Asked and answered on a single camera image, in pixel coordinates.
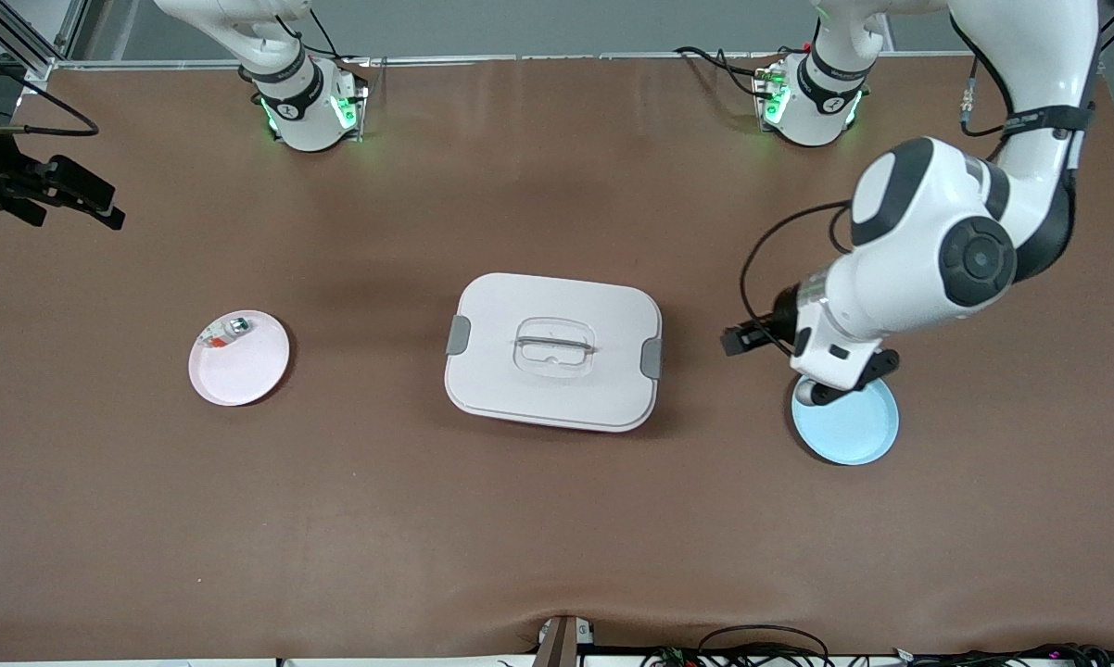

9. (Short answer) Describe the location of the light blue round plate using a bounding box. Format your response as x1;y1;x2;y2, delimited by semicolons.
791;375;899;466

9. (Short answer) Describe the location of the white lidded storage box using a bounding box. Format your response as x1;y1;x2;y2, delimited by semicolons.
444;272;664;434

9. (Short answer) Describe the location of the small orange white bottle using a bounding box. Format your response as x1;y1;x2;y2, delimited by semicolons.
200;316;252;349

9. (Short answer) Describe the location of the pink round plate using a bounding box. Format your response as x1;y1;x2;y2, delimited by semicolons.
189;309;291;407

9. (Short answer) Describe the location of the brown table mat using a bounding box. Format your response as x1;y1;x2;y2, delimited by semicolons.
0;54;1114;661

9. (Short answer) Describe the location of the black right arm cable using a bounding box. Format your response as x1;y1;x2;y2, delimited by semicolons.
0;63;101;138

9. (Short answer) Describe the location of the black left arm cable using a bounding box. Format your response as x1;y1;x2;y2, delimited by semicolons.
741;9;1097;358

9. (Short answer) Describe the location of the aluminium frame rail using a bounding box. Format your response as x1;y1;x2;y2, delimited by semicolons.
0;0;90;80

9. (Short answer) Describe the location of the grey lid handle bar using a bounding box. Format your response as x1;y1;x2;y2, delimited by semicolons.
515;335;597;355

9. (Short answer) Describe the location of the black arm base cable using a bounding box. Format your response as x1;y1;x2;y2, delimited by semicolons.
673;44;799;98
274;9;368;66

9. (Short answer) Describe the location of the tangled cable bundle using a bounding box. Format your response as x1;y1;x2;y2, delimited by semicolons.
640;625;1114;667

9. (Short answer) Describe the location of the metal table edge bracket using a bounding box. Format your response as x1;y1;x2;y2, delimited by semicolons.
534;614;597;667

